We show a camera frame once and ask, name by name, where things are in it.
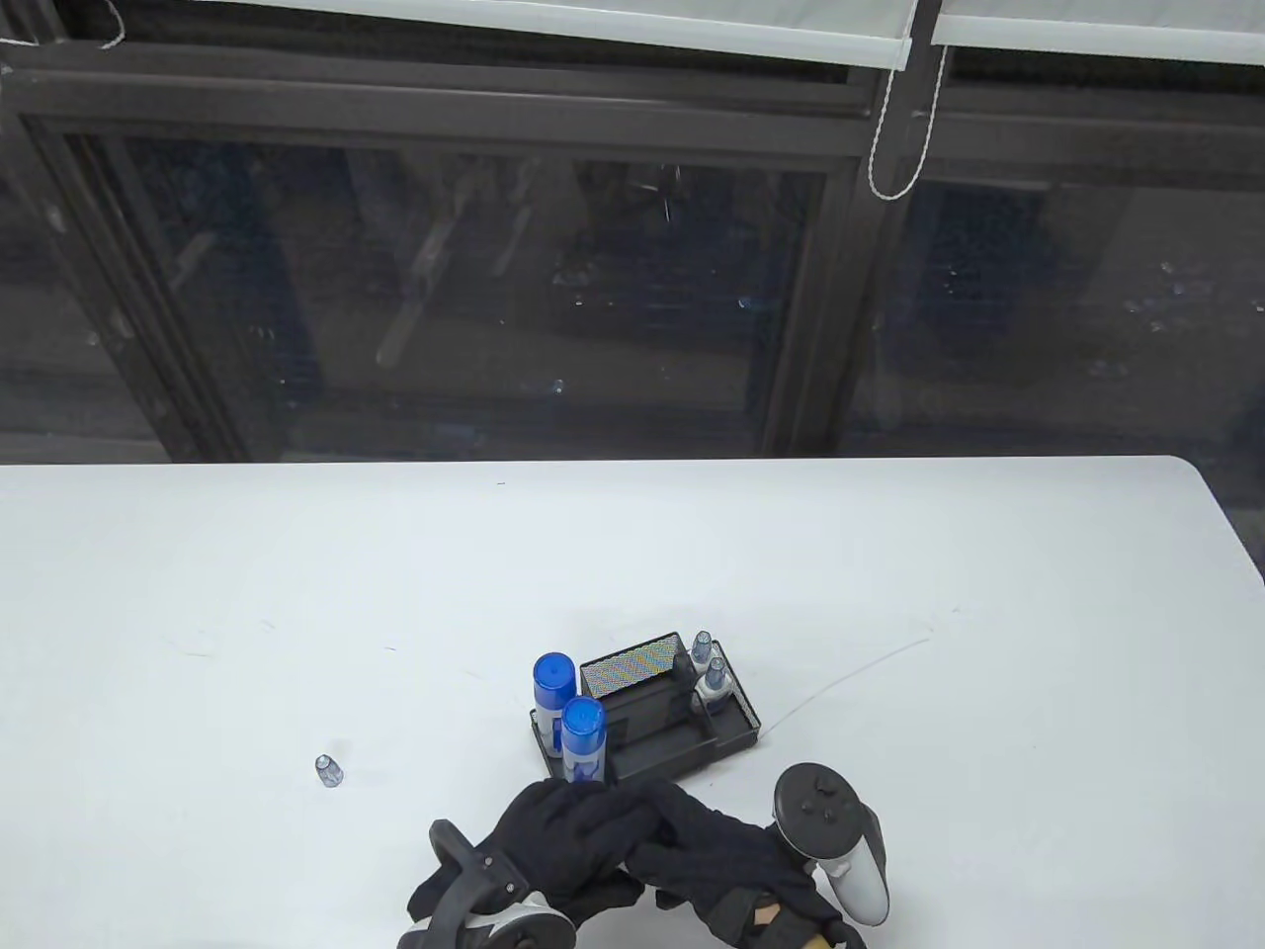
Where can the dark window frame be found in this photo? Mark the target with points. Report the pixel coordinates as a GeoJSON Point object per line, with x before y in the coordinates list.
{"type": "Point", "coordinates": [445, 99]}

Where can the blue bottle cap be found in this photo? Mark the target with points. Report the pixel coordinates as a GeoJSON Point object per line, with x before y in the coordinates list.
{"type": "Point", "coordinates": [554, 677]}
{"type": "Point", "coordinates": [583, 720]}

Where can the person's left hand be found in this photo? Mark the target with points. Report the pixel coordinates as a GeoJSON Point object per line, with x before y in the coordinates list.
{"type": "Point", "coordinates": [563, 830]}

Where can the black mesh desk organizer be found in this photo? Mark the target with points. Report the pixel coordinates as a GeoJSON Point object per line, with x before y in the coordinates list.
{"type": "Point", "coordinates": [652, 741]}

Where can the black white tracking controller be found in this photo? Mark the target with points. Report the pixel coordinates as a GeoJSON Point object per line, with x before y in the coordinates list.
{"type": "Point", "coordinates": [474, 909]}
{"type": "Point", "coordinates": [815, 806]}

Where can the white roller blind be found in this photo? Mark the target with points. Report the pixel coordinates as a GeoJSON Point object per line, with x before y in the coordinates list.
{"type": "Point", "coordinates": [692, 25]}
{"type": "Point", "coordinates": [1087, 25]}

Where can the person's right hand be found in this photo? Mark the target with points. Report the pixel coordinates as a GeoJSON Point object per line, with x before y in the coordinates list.
{"type": "Point", "coordinates": [731, 860]}

